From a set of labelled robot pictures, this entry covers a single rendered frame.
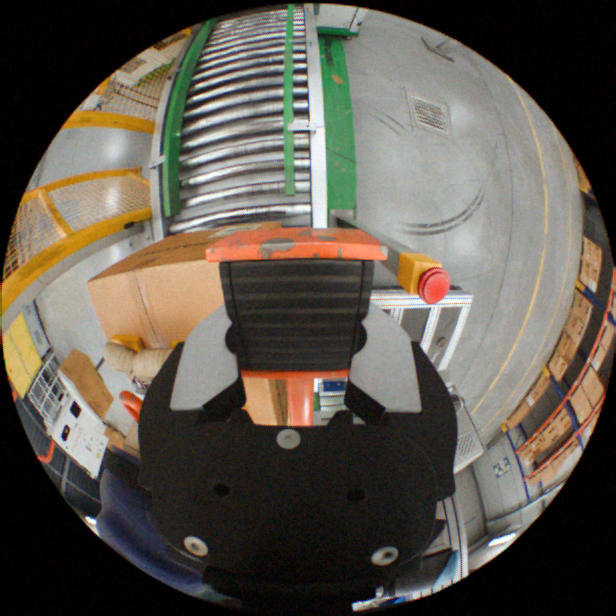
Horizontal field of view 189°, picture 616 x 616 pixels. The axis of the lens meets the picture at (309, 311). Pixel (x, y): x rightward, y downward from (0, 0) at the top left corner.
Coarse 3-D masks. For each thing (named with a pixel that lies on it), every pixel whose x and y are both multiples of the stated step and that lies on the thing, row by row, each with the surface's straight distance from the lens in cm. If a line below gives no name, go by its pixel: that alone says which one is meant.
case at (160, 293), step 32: (256, 224) 62; (128, 256) 60; (160, 256) 40; (192, 256) 32; (96, 288) 49; (128, 288) 39; (160, 288) 34; (192, 288) 31; (128, 320) 44; (160, 320) 37; (192, 320) 33; (256, 384) 39; (256, 416) 48
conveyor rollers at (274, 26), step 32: (224, 32) 158; (256, 32) 139; (256, 64) 112; (256, 96) 94; (192, 128) 99; (256, 128) 86; (192, 160) 92; (224, 192) 84; (256, 192) 81; (192, 224) 90
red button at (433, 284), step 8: (424, 272) 38; (432, 272) 38; (440, 272) 39; (424, 280) 38; (432, 280) 38; (440, 280) 39; (448, 280) 40; (424, 288) 38; (432, 288) 39; (440, 288) 40; (448, 288) 41; (424, 296) 39; (432, 296) 39; (440, 296) 40
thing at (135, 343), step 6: (114, 336) 50; (120, 336) 48; (126, 336) 47; (132, 336) 45; (138, 336) 44; (120, 342) 47; (126, 342) 46; (132, 342) 44; (138, 342) 43; (132, 348) 45; (138, 348) 44; (144, 348) 45; (132, 378) 56; (132, 384) 51
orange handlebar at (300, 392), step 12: (288, 384) 16; (300, 384) 16; (312, 384) 16; (120, 396) 36; (132, 396) 34; (288, 396) 18; (300, 396) 17; (312, 396) 18; (132, 408) 38; (300, 408) 19; (312, 408) 19; (300, 420) 21; (312, 420) 21
